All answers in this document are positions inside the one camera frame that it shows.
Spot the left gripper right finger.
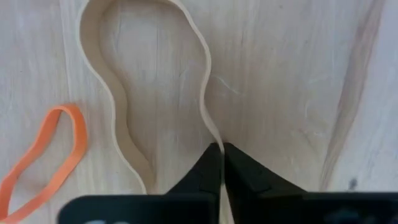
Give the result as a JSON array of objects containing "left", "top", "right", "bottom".
[{"left": 223, "top": 142, "right": 312, "bottom": 195}]

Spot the tan rubber band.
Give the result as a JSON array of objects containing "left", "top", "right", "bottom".
[{"left": 76, "top": 0, "right": 225, "bottom": 195}]

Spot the orange rubber band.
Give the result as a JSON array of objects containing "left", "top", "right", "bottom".
[{"left": 0, "top": 104, "right": 89, "bottom": 224}]

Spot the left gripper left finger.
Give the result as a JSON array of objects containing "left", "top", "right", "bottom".
[{"left": 166, "top": 142, "right": 224, "bottom": 195}]

